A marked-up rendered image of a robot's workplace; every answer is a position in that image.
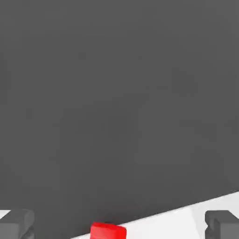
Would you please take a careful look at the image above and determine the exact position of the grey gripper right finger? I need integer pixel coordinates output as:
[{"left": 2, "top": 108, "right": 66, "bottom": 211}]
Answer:
[{"left": 204, "top": 210, "right": 239, "bottom": 239}]

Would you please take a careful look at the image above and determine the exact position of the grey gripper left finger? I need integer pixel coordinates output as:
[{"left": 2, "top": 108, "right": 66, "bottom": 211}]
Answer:
[{"left": 0, "top": 209, "right": 35, "bottom": 239}]

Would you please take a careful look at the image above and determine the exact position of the small red cube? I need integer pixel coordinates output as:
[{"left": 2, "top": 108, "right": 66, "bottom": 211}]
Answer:
[{"left": 90, "top": 222, "right": 127, "bottom": 239}]

